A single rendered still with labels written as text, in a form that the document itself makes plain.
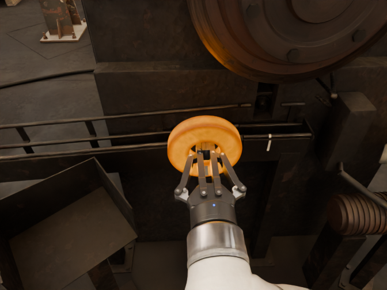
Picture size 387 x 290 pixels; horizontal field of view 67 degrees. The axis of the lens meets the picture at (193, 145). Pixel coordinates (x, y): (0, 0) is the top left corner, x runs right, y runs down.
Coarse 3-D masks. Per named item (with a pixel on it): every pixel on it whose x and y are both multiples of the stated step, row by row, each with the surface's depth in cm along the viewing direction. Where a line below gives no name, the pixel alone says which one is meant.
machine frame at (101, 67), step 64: (128, 0) 71; (128, 64) 80; (192, 64) 80; (384, 64) 80; (128, 128) 91; (256, 128) 93; (320, 128) 94; (384, 128) 95; (128, 192) 111; (256, 192) 115; (320, 192) 116
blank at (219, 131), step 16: (176, 128) 59; (192, 128) 56; (208, 128) 56; (224, 128) 56; (176, 144) 59; (192, 144) 59; (224, 144) 59; (240, 144) 60; (176, 160) 62; (208, 160) 64
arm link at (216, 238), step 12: (204, 228) 42; (216, 228) 42; (228, 228) 42; (240, 228) 44; (192, 240) 43; (204, 240) 41; (216, 240) 41; (228, 240) 41; (240, 240) 42; (192, 252) 42; (204, 252) 40; (216, 252) 40; (228, 252) 40; (240, 252) 41
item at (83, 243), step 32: (96, 160) 74; (32, 192) 69; (64, 192) 75; (96, 192) 81; (0, 224) 68; (32, 224) 74; (64, 224) 74; (96, 224) 74; (128, 224) 73; (0, 256) 58; (32, 256) 69; (64, 256) 68; (96, 256) 68; (32, 288) 64; (96, 288) 85; (128, 288) 120
